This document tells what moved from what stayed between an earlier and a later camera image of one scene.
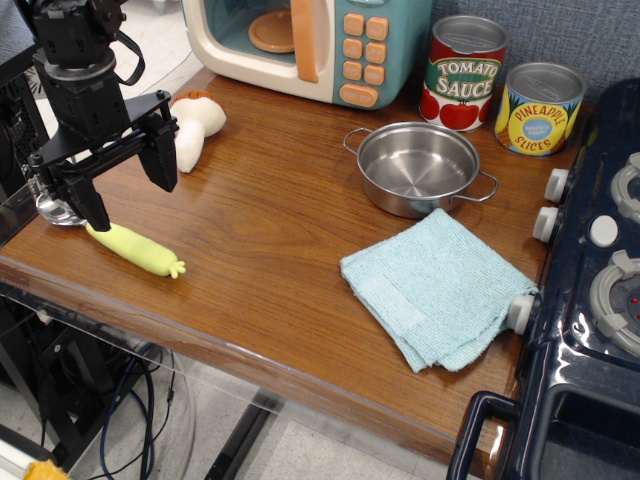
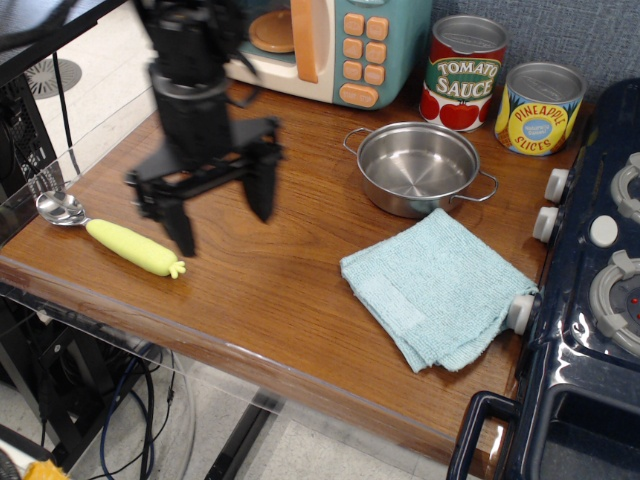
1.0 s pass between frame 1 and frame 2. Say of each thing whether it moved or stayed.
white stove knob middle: stayed
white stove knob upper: stayed
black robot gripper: moved
